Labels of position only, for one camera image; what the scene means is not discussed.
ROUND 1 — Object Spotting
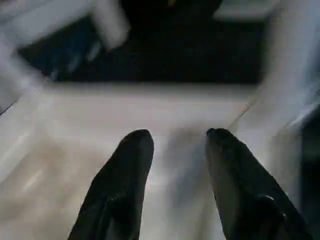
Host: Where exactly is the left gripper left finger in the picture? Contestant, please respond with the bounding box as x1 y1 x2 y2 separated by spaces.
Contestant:
67 129 156 240

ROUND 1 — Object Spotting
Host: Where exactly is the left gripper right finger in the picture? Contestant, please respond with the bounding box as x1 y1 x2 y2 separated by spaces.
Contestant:
205 127 313 240

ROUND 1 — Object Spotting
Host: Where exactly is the white plastic table top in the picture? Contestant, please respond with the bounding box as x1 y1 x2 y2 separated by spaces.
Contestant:
0 82 320 240

